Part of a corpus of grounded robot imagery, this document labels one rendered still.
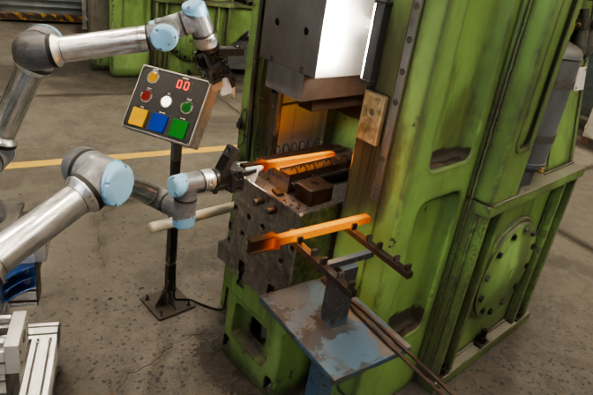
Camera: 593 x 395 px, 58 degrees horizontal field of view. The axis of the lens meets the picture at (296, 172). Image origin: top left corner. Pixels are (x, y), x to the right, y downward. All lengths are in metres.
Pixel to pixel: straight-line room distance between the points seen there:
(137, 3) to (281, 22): 4.78
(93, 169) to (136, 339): 1.35
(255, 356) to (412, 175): 1.08
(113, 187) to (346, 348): 0.80
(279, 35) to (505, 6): 0.76
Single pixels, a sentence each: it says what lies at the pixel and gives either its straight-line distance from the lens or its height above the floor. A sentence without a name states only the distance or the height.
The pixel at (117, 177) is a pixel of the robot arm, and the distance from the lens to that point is 1.45.
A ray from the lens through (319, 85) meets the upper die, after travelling 1.89.
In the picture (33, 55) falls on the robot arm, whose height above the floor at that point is 1.38.
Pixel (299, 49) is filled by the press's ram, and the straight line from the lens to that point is 1.84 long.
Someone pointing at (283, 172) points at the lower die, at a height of 0.99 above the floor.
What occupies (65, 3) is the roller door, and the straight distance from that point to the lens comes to 9.63.
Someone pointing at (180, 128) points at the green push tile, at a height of 1.01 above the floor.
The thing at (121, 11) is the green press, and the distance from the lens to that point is 6.53.
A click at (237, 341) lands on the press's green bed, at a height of 0.15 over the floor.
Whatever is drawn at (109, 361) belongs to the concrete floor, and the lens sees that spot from 2.58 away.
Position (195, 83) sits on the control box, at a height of 1.18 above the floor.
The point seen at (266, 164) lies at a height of 1.03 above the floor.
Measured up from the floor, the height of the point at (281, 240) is 0.99.
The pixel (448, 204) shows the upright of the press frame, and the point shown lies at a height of 0.92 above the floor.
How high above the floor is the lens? 1.78
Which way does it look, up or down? 24 degrees down
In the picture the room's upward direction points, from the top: 9 degrees clockwise
